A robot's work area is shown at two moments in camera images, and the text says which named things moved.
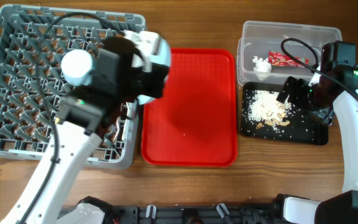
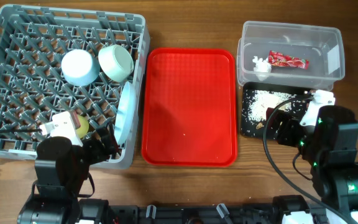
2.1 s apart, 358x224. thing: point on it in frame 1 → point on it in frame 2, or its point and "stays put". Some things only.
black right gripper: x=299 y=86 → x=290 y=124
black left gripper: x=159 y=74 → x=99 y=154
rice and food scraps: x=265 y=107 stays put
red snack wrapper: x=280 y=58 stays put
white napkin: x=261 y=65 stays put
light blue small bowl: x=77 y=67 stays put
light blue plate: x=156 y=50 → x=125 y=114
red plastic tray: x=195 y=123 stays put
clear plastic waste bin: x=268 y=51 stays put
